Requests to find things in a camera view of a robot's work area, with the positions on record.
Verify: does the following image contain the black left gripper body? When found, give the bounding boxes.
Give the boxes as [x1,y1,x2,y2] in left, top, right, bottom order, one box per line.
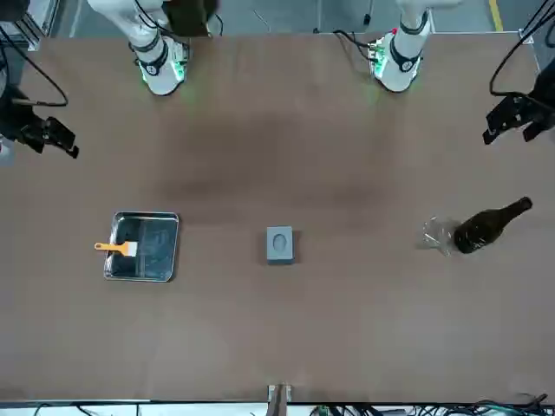
[526,58,555,131]

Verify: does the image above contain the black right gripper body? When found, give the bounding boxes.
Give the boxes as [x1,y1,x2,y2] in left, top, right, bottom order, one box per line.
[0,86,47,151]

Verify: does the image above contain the orange handled paint brush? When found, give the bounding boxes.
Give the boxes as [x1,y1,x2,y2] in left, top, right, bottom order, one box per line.
[94,241,139,257]

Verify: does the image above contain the grey part base block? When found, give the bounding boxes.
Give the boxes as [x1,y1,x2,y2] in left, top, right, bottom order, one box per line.
[264,224,301,266]

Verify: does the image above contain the dark glass bottle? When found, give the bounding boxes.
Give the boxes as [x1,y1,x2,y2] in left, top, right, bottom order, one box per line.
[453,196,533,256]

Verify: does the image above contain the clear glass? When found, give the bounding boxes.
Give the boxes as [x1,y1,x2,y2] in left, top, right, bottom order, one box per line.
[418,215,460,257]

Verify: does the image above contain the shallow metal tray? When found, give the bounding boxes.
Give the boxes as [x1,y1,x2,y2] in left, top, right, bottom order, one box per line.
[102,211,180,283]

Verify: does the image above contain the black cable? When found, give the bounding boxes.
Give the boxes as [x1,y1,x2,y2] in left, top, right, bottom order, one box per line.
[489,0,555,97]
[0,25,69,107]
[332,29,378,62]

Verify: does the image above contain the aluminium frame post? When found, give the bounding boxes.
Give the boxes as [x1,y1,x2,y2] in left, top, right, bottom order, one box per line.
[16,0,60,49]

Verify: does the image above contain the tangled black cables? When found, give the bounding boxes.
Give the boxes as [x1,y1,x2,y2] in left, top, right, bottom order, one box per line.
[303,392,555,416]

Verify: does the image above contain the aluminium camera mount post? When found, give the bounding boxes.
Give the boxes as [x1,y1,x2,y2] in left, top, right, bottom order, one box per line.
[266,383,292,416]

